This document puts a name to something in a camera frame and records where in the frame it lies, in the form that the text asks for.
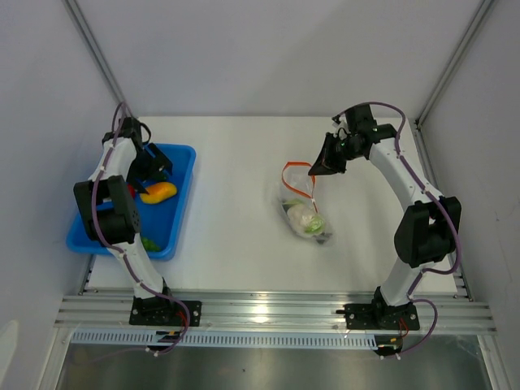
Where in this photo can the clear zip top bag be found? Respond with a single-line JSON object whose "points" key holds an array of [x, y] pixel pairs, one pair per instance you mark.
{"points": [[295, 183]]}

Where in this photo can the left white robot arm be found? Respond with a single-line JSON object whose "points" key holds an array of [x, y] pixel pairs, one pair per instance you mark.
{"points": [[109, 212]]}

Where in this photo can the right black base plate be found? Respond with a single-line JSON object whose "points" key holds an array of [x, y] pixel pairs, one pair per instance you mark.
{"points": [[380, 317]]}

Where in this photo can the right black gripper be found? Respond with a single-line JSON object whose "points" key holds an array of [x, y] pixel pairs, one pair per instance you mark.
{"points": [[326, 164]]}

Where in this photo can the right aluminium frame post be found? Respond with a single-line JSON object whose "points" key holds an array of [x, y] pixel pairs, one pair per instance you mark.
{"points": [[468, 37]]}

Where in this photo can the white slotted cable duct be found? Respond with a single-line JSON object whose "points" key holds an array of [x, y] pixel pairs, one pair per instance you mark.
{"points": [[233, 339]]}

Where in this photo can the aluminium frame post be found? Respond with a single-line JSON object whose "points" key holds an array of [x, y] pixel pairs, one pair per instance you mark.
{"points": [[86, 34], [468, 37]]}

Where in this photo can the aluminium mounting rail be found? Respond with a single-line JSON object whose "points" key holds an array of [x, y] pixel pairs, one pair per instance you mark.
{"points": [[253, 311]]}

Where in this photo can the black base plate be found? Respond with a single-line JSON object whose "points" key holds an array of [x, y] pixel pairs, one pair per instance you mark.
{"points": [[380, 317], [156, 312]]}

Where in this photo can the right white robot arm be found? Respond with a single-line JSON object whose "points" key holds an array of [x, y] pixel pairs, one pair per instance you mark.
{"points": [[428, 230]]}

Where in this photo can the white green cauliflower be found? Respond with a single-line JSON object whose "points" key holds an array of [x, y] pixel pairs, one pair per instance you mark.
{"points": [[304, 220]]}

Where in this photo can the yellow mango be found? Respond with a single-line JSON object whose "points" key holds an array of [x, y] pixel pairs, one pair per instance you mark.
{"points": [[159, 192]]}

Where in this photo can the red chili pepper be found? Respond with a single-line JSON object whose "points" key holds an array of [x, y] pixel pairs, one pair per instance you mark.
{"points": [[132, 191]]}

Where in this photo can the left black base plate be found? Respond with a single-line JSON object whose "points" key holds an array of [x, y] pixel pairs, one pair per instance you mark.
{"points": [[156, 312]]}

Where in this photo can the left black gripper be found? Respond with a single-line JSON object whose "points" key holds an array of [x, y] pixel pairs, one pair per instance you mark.
{"points": [[158, 163]]}

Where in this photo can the green cucumber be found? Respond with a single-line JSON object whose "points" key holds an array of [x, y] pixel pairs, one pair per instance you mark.
{"points": [[160, 177]]}

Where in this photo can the green lettuce piece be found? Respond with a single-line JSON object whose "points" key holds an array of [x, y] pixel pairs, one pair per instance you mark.
{"points": [[150, 245]]}

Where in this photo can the left aluminium frame post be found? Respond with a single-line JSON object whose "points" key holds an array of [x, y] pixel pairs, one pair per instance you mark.
{"points": [[86, 34]]}

